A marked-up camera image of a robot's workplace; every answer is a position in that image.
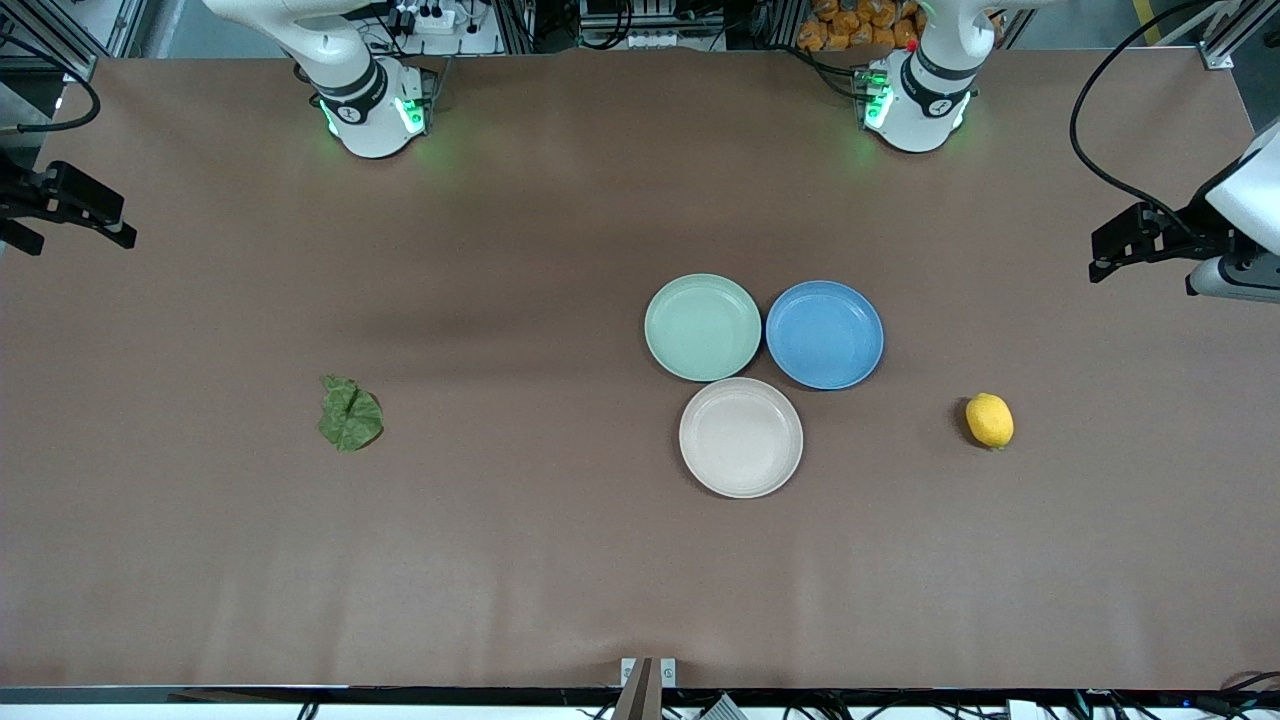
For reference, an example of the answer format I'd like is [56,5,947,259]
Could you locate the green lettuce leaf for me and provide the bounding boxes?
[318,374,385,453]

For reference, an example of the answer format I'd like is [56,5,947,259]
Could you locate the light green plate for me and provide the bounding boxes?
[644,273,763,383]

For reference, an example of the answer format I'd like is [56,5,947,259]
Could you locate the bag of orange items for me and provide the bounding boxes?
[797,0,926,52]

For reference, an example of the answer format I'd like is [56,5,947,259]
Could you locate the black and white electronics rack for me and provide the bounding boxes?
[578,0,728,52]

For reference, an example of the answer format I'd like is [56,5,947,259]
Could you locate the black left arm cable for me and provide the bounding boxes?
[1069,0,1216,241]

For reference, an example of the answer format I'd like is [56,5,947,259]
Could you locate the beige plate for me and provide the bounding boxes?
[678,377,804,499]

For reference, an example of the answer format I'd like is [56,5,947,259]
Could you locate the aluminium frame profile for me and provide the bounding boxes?
[1195,0,1280,70]
[0,0,151,82]

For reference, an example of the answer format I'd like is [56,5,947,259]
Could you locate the yellow lemon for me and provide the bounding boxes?
[965,392,1015,450]

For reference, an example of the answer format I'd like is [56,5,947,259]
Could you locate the blue plate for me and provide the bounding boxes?
[765,280,885,391]

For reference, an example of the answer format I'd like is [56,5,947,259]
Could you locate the metal table edge bracket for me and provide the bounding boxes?
[620,657,678,720]

